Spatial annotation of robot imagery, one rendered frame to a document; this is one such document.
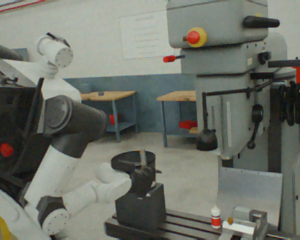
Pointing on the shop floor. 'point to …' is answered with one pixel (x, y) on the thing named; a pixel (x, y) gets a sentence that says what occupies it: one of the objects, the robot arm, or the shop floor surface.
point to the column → (277, 157)
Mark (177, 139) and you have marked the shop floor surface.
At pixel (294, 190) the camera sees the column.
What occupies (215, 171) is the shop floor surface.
